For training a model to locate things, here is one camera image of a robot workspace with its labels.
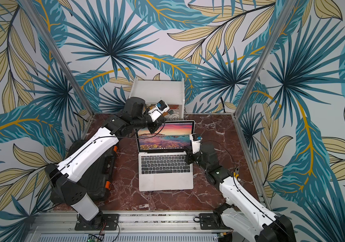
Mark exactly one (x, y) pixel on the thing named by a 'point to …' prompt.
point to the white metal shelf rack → (170, 91)
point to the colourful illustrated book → (173, 114)
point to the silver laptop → (162, 164)
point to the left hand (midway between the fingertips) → (164, 120)
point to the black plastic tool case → (97, 181)
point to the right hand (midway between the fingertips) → (176, 151)
